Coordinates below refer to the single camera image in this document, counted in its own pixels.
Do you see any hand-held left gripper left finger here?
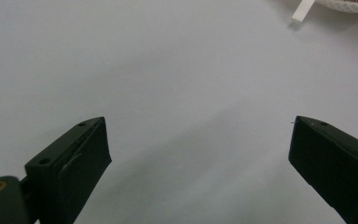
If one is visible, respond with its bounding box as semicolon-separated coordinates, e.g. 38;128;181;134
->
24;116;113;224

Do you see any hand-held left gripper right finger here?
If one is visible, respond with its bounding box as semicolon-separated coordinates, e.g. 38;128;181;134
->
288;115;358;224

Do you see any white towel with logo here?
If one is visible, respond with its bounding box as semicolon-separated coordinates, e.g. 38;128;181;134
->
291;0;358;28

